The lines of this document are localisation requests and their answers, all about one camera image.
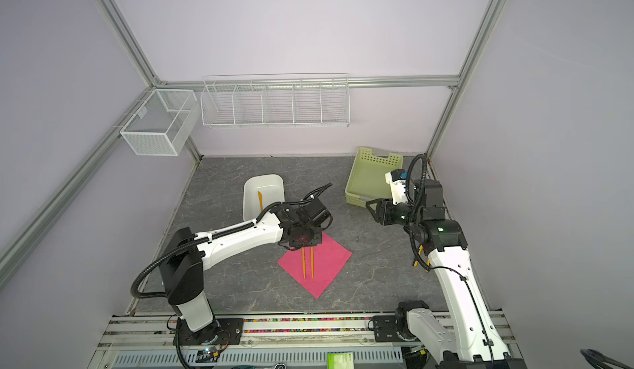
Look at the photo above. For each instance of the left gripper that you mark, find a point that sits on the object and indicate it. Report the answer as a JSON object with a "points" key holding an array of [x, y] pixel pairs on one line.
{"points": [[317, 240]]}

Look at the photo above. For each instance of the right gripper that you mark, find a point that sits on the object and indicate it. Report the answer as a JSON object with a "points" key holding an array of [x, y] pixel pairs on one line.
{"points": [[386, 209]]}

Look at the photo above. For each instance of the orange plastic fork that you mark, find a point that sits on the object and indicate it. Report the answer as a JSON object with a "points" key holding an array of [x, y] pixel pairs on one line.
{"points": [[312, 262]]}

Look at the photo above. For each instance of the orange plastic spoon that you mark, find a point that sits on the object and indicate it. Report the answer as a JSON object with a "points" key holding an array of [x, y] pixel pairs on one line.
{"points": [[303, 262]]}

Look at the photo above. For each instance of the pink paper napkin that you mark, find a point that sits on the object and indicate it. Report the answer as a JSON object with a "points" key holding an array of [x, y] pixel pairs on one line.
{"points": [[330, 259]]}

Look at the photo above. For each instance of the orange plastic knife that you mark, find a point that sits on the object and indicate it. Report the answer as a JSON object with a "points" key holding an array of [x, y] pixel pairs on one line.
{"points": [[261, 200]]}

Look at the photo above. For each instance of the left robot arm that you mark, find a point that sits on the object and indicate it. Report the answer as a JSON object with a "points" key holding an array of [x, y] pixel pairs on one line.
{"points": [[178, 274]]}

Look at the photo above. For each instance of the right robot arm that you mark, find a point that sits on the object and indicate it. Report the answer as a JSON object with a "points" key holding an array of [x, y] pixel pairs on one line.
{"points": [[440, 247]]}

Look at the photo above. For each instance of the green plastic basket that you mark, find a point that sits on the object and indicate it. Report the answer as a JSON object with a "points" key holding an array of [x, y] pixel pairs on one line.
{"points": [[366, 181]]}

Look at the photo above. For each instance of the white plastic tub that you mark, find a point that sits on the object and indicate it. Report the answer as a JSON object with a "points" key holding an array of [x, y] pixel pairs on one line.
{"points": [[272, 188]]}

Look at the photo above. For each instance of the yellow blue tool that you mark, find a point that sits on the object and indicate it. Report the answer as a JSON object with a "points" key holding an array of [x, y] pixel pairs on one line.
{"points": [[420, 261]]}

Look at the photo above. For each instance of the green box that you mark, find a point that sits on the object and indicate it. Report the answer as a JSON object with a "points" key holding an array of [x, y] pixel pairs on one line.
{"points": [[340, 360]]}

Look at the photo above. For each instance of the white mesh box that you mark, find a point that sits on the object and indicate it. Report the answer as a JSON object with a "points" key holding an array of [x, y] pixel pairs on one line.
{"points": [[163, 123]]}

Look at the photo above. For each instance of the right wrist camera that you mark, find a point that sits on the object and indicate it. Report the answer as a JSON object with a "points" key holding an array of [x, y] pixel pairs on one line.
{"points": [[396, 180]]}

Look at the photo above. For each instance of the white wire shelf basket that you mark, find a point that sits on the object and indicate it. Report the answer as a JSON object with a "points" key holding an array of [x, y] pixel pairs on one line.
{"points": [[276, 100]]}

